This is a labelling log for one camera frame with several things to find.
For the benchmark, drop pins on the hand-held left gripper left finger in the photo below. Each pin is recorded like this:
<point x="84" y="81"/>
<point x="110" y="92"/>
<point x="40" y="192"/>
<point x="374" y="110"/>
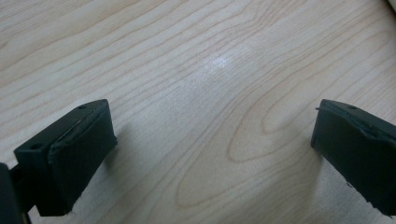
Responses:
<point x="71" y="155"/>

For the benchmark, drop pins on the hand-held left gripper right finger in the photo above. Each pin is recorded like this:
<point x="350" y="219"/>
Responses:
<point x="358" y="149"/>

